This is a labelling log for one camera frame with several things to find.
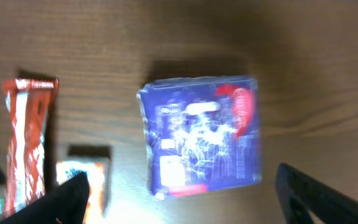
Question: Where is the orange tissue pack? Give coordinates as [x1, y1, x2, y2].
[56, 157, 109, 224]

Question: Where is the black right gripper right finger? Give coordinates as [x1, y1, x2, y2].
[275, 163, 358, 223]

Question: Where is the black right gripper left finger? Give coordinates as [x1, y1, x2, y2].
[0, 172, 90, 224]

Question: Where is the purple red snack packet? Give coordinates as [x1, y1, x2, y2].
[137, 75, 262, 200]

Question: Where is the orange red snack bar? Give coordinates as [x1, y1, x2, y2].
[2, 78, 59, 217]

